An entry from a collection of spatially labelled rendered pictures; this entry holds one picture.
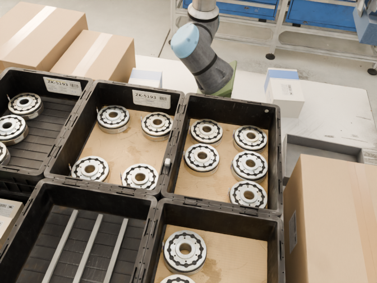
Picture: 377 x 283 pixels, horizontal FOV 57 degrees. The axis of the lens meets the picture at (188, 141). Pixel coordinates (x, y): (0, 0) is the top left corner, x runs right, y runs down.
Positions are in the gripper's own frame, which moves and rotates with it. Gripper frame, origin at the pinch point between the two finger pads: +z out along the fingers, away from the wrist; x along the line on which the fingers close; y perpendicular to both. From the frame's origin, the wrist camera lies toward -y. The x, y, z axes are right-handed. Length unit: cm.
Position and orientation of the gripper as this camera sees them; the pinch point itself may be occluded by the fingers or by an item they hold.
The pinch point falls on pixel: (363, 12)
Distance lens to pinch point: 130.9
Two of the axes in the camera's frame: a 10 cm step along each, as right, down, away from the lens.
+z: 0.5, 6.8, 7.3
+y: -2.1, 7.2, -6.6
